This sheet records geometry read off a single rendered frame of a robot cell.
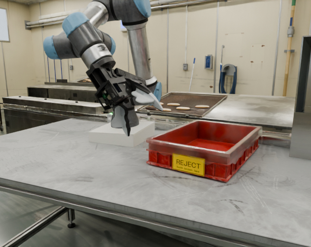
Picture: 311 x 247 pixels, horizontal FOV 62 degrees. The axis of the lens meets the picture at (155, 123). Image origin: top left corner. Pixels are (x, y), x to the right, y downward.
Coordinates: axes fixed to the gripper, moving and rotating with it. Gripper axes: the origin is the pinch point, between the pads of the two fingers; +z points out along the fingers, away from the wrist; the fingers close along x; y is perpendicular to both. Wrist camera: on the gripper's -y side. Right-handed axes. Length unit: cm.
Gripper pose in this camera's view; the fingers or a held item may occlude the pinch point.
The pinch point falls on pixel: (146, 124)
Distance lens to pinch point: 70.6
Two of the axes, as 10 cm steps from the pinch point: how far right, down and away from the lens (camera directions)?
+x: 6.4, -4.7, -6.1
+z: 5.5, 8.3, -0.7
